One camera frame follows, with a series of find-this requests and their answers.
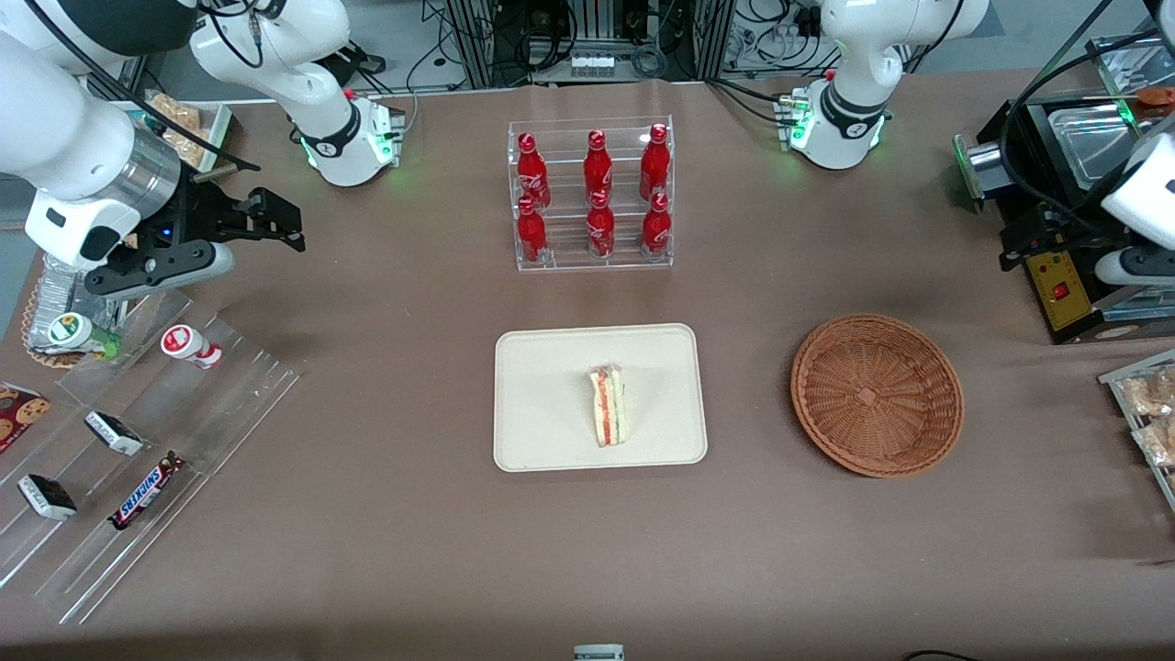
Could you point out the black white snack bar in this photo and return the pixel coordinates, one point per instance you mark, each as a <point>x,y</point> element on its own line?
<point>115,433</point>
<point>48,498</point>

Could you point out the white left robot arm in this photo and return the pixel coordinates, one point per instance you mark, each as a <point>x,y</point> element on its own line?
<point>858,55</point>

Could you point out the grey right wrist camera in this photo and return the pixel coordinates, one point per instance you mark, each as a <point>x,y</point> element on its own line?
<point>174,266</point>

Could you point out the black countertop appliance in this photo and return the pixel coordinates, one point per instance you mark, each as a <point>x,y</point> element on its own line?
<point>1065,303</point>

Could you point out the grey metal tray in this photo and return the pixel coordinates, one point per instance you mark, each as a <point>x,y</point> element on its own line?
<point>1136,364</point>

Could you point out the triangular sandwich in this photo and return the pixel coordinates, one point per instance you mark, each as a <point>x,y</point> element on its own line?
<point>608,408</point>

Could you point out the clear plastic water bottle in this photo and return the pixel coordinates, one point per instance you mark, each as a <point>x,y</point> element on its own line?
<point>60,289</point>

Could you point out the white yogurt bottle red cap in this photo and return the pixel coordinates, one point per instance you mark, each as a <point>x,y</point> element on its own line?
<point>188,344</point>

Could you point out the red cola bottle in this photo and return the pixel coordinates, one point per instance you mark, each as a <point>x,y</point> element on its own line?
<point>600,229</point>
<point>655,228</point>
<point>531,235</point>
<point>654,163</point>
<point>531,173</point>
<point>598,167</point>

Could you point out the grey tray with bread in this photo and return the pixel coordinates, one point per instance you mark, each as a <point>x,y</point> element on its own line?
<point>220,124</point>

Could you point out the clear acrylic bottle rack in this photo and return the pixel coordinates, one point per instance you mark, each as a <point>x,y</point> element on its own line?
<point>569,258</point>

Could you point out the wrapped pastry pack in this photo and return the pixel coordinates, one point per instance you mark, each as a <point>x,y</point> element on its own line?
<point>1152,395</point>
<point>1161,442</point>

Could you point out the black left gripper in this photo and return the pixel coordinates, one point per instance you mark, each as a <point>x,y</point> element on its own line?
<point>1049,229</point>

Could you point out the Snickers chocolate bar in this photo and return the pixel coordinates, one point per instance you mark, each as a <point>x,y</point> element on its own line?
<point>145,493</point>

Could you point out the chocolate chip cookie packet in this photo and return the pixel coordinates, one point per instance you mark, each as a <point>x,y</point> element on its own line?
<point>23,413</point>

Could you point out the green drink bottle white cap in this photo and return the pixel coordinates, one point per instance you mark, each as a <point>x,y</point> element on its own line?
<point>73,330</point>

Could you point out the small round wicker mat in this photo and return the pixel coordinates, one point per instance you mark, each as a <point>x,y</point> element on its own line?
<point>33,347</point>

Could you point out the white connector block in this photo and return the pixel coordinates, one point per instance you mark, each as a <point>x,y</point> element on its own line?
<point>592,66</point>

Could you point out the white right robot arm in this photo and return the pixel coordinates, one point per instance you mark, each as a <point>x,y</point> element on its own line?
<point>55,119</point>

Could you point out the aluminium frame rack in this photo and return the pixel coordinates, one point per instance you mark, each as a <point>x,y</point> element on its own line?
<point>477,41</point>

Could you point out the cream plastic tray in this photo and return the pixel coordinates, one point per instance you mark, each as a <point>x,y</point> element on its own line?
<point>542,395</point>

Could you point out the small grey white device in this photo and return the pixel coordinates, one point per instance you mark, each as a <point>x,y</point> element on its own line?
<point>598,654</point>

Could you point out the brown wicker basket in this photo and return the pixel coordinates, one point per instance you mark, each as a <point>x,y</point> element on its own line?
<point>872,395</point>

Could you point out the wrapped bread pack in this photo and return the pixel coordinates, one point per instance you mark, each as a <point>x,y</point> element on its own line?
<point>179,112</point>
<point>191,147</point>

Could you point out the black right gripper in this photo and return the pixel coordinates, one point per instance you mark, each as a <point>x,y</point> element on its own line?
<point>204,213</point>

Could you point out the clear acrylic stepped stand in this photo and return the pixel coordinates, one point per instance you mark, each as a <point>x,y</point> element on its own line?
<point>211,413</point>

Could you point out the small orange object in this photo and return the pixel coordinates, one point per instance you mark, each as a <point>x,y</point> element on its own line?
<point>1158,94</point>

